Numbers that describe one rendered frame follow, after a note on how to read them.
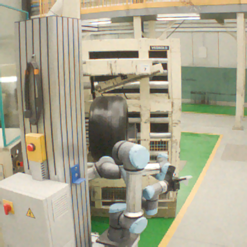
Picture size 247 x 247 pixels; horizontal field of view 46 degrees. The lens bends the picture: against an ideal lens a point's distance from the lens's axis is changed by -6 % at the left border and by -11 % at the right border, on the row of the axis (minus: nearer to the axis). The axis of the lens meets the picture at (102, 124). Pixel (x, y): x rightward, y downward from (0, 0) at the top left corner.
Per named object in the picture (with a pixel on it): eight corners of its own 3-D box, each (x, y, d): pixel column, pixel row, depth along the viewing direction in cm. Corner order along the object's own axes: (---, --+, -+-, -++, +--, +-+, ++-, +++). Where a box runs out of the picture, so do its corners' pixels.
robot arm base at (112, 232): (124, 244, 179) (124, 231, 176) (103, 238, 186) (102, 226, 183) (134, 232, 191) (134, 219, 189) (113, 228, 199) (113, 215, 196)
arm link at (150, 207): (147, 207, 191) (148, 192, 188) (160, 213, 182) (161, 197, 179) (138, 211, 186) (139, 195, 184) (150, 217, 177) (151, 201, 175)
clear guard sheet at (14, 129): (3, 146, 198) (-6, 2, 178) (31, 127, 251) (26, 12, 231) (6, 146, 198) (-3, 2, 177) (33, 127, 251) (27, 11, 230)
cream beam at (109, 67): (86, 76, 287) (85, 60, 283) (91, 74, 311) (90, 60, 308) (152, 75, 278) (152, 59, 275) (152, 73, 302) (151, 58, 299)
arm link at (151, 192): (140, 198, 180) (141, 186, 178) (154, 193, 186) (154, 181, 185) (149, 202, 174) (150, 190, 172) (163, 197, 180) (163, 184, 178)
